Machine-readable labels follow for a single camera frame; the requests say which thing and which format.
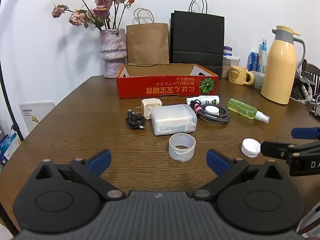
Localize white flat carton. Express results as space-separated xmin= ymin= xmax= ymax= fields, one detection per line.
xmin=19 ymin=101 xmax=55 ymax=133

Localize red cardboard box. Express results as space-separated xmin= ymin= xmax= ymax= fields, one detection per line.
xmin=116 ymin=63 xmax=219 ymax=99

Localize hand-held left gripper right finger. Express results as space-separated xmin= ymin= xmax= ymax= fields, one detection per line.
xmin=191 ymin=149 xmax=287 ymax=202

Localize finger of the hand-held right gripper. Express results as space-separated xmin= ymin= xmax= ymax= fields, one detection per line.
xmin=260 ymin=140 xmax=320 ymax=159
xmin=291 ymin=127 xmax=320 ymax=140

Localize white tape roll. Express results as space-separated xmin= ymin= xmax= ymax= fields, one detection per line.
xmin=168 ymin=134 xmax=196 ymax=162

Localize pink mottled ceramic vase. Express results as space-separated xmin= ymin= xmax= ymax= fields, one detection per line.
xmin=99 ymin=28 xmax=128 ymax=79

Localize brown paper bag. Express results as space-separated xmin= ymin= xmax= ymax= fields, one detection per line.
xmin=126 ymin=8 xmax=170 ymax=65

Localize blue drink can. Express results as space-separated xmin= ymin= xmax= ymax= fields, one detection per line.
xmin=247 ymin=52 xmax=260 ymax=72

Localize white power adapter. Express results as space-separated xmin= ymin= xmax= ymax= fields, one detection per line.
xmin=136 ymin=98 xmax=165 ymax=120

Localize clear blue bottle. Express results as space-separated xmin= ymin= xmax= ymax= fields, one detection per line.
xmin=258 ymin=39 xmax=268 ymax=73

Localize black stand pole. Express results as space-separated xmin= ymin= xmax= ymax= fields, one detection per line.
xmin=0 ymin=55 xmax=25 ymax=143

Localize clear seed container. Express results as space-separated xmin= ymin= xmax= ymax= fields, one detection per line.
xmin=221 ymin=55 xmax=241 ymax=79

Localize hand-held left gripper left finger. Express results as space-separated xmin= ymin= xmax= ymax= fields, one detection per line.
xmin=34 ymin=149 xmax=127 ymax=201

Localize dark wooden chair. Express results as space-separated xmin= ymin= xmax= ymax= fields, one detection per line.
xmin=291 ymin=59 xmax=320 ymax=117

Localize blue packets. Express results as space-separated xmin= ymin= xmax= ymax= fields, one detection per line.
xmin=0 ymin=132 xmax=18 ymax=167

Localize white spray bottle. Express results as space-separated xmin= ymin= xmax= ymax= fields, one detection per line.
xmin=186 ymin=95 xmax=220 ymax=105

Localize black paper bag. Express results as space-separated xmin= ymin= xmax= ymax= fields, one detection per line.
xmin=169 ymin=0 xmax=225 ymax=77

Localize translucent plastic box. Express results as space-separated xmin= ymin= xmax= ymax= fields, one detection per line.
xmin=151 ymin=104 xmax=198 ymax=136

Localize green spray bottle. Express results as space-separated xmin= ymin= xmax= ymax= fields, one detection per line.
xmin=227 ymin=98 xmax=271 ymax=124

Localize grey braided cable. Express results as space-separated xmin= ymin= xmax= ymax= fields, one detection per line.
xmin=190 ymin=100 xmax=230 ymax=125

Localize black coiled cable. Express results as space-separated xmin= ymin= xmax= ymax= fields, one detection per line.
xmin=125 ymin=109 xmax=147 ymax=131

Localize yellow bear mug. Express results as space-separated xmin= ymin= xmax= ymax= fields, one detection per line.
xmin=227 ymin=65 xmax=255 ymax=85

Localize yellow thermos jug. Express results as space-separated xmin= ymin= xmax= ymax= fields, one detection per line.
xmin=260 ymin=25 xmax=307 ymax=105

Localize dried pink flowers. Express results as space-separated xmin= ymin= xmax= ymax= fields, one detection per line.
xmin=52 ymin=0 xmax=135 ymax=30

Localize white cable bundle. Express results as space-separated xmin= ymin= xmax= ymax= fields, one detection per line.
xmin=296 ymin=70 xmax=320 ymax=104

